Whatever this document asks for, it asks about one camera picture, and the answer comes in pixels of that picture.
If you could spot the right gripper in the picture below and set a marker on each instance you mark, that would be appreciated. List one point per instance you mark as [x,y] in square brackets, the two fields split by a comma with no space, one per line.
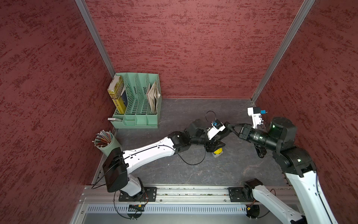
[245,131]

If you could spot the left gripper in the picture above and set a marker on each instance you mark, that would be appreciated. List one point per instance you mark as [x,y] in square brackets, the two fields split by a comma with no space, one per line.
[212,146]

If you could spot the blue yellow toy charm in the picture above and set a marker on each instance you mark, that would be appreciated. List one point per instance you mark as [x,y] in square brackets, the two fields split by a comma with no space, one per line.
[217,152]

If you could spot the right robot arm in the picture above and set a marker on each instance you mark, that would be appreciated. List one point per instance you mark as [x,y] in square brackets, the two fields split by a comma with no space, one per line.
[298,167]

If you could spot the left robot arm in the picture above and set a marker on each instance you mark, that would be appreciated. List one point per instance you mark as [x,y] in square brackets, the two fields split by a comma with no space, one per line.
[119,164]

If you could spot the black stapler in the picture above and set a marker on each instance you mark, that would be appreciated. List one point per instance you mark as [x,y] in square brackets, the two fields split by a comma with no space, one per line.
[261,151]

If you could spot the folded papers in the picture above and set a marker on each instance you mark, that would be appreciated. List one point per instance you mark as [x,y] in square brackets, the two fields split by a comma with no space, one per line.
[153,97]

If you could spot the green desk file organizer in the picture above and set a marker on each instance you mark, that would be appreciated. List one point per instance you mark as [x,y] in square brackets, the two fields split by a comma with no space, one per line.
[138,114]

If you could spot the green pencil cup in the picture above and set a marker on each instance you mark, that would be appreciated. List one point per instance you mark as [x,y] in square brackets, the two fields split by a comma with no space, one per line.
[106,142]

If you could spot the yellow book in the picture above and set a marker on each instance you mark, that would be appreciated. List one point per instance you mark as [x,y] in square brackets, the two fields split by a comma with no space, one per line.
[115,91]

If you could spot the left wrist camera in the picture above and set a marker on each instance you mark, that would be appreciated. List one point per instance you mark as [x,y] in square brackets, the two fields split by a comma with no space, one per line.
[216,127]

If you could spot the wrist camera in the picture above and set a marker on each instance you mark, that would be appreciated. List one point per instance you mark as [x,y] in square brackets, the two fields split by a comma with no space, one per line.
[216,127]
[256,114]

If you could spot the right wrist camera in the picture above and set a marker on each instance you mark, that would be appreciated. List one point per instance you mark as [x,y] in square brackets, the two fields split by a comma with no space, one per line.
[256,114]

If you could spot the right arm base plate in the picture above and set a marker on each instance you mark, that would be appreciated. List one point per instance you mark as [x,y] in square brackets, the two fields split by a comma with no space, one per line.
[242,194]

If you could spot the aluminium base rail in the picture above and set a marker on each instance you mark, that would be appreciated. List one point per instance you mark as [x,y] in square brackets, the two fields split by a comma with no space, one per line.
[197,194]

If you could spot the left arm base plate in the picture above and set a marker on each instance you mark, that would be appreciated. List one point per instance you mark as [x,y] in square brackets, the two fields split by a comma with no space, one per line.
[147,194]

